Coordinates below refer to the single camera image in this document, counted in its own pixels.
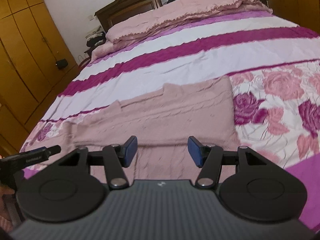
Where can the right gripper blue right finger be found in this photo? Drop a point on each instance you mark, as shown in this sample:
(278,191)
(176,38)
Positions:
(210,159)

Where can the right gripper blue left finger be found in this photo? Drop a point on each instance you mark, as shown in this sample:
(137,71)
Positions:
(114,158)

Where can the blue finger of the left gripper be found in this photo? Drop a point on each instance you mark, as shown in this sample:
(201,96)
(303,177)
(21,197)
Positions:
(51,150)

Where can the pink knitted cardigan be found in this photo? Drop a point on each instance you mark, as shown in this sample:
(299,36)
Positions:
(162,121)

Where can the pile of clothes on nightstand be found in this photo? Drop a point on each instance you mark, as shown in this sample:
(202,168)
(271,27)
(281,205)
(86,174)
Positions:
(94,36)

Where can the person left hand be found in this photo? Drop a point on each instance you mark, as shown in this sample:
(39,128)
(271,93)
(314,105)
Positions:
(5,219)

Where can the small black bag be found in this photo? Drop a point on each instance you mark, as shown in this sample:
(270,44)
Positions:
(61,64)

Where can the yellow wooden wardrobe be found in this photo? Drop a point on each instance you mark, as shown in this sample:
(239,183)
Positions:
(30,80)

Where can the striped floral bedspread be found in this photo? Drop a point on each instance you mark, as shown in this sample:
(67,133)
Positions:
(273,67)

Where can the pink folded quilt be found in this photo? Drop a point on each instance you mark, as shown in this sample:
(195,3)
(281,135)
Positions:
(169,16)

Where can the wooden side cabinet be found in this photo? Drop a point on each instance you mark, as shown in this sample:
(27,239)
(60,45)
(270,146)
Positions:
(302,12)

